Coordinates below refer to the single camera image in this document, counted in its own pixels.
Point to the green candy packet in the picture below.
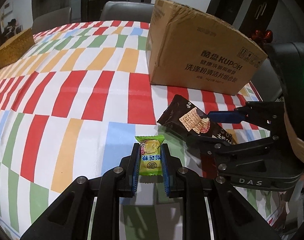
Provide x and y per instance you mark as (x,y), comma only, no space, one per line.
(150,155)

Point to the red foil balloon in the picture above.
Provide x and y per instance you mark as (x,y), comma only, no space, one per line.
(262,37)

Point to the grey chair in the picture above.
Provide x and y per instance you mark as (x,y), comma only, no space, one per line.
(127,11)
(266,82)
(52,19)

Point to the grey chair right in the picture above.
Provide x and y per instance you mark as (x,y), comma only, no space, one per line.
(266,82)

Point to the brown cardboard box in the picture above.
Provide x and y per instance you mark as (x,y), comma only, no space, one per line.
(189,48)

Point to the grey chair middle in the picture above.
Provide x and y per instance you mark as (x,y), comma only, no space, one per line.
(127,11)

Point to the grey chair left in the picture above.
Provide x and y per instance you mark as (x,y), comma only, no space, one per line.
(52,19)

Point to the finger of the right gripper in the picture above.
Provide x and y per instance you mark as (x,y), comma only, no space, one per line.
(227,117)
(209,143)

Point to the black cracker packet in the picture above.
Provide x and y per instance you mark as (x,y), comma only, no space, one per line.
(184,118)

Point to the woven wicker box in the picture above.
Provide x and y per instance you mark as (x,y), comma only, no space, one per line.
(15,47)

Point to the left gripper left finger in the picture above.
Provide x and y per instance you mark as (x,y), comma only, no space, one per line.
(131,165)

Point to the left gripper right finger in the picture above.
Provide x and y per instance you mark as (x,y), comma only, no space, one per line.
(174,181)

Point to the colourful checked tablecloth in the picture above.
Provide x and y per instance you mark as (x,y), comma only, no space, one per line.
(73,105)

